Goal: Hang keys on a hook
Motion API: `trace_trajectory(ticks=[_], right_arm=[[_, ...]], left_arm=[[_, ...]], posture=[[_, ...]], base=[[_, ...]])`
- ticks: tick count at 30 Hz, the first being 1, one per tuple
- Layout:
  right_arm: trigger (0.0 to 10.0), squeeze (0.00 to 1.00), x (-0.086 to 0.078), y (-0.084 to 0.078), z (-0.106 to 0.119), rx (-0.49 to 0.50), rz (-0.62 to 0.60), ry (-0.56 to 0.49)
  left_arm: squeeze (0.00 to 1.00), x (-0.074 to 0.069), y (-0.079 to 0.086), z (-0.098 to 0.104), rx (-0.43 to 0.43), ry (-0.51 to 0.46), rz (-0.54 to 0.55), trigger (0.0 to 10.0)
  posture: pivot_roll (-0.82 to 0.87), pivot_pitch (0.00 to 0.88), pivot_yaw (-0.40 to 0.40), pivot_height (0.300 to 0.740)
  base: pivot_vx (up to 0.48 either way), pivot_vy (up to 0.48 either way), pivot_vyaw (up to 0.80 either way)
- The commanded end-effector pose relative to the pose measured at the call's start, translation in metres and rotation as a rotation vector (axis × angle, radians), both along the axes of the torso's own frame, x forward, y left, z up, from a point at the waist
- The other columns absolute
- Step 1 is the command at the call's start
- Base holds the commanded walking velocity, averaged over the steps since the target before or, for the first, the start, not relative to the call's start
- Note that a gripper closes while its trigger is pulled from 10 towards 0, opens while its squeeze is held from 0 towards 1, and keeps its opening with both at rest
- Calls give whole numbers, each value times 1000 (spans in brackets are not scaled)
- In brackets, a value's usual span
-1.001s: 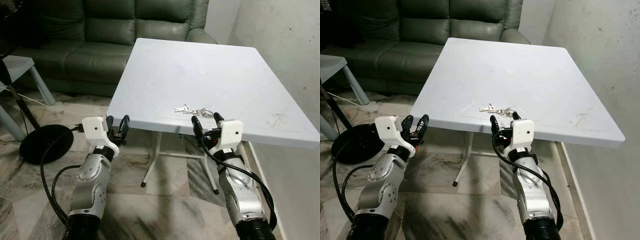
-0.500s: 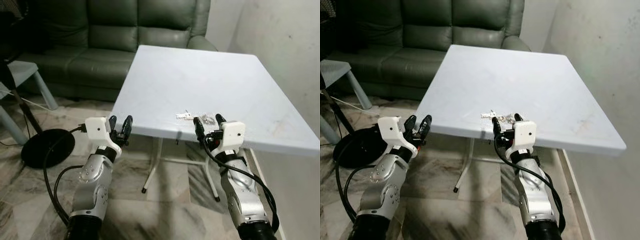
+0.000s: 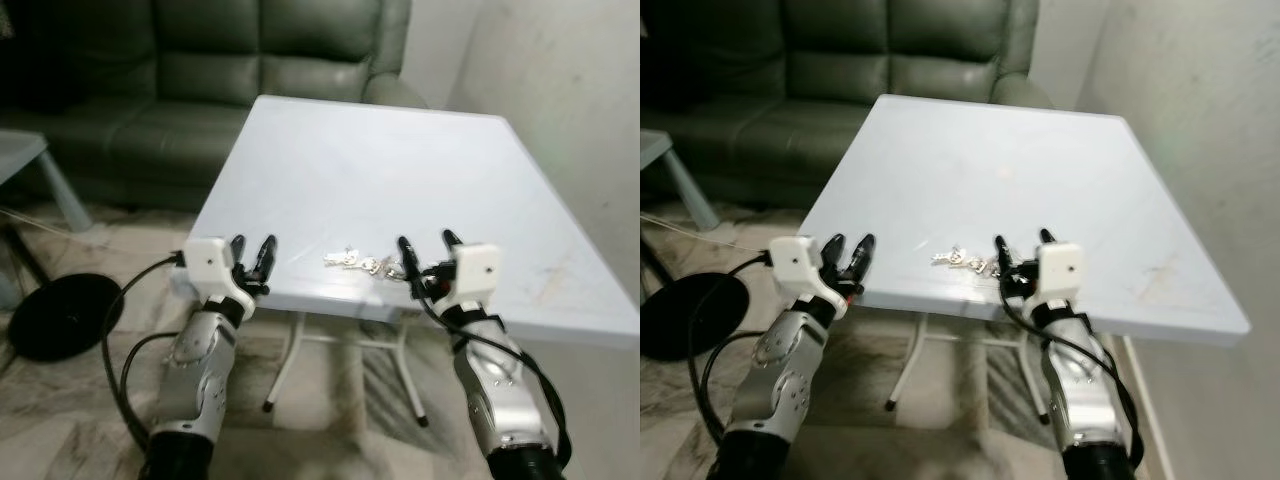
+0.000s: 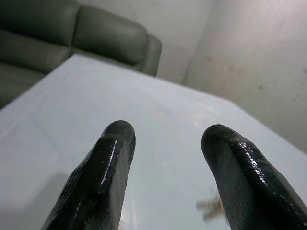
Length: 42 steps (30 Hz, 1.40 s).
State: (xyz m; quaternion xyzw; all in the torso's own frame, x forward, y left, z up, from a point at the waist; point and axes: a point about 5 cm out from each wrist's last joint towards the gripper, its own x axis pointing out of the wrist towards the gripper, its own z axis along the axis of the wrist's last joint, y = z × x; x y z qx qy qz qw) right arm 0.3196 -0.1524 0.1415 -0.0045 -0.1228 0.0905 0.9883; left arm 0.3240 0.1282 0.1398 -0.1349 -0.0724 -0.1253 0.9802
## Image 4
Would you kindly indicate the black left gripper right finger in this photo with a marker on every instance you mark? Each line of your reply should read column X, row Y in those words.
column 249, row 187

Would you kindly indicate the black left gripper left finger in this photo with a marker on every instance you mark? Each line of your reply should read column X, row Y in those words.
column 100, row 177

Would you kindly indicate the white plastic table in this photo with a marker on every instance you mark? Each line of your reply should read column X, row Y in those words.
column 156, row 103

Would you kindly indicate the grey-green leather sofa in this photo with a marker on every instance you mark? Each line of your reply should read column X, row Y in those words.
column 105, row 33

